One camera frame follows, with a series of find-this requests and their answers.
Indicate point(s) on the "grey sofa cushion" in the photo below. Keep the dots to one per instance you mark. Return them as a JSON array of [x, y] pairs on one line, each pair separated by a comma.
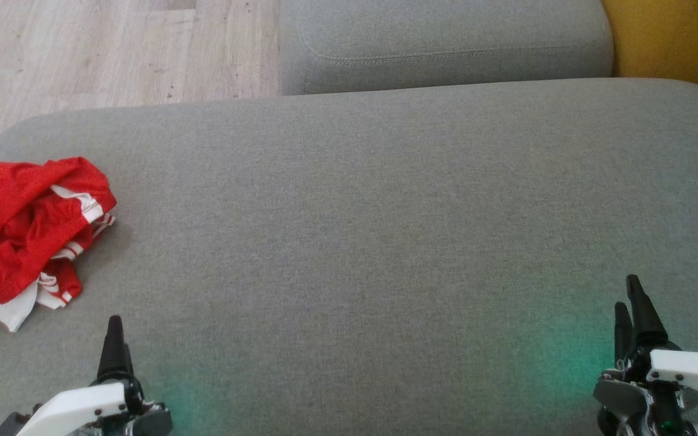
[[446, 36]]

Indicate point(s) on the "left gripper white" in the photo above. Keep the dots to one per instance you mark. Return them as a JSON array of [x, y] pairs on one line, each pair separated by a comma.
[[76, 406]]

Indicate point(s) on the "large grey sofa seat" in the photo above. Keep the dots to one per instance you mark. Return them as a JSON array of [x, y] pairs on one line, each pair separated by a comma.
[[385, 242]]

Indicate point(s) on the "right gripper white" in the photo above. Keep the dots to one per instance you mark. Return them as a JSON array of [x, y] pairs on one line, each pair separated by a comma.
[[688, 369]]

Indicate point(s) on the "red basketball jersey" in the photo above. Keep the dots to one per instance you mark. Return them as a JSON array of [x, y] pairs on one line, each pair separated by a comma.
[[3, 312]]

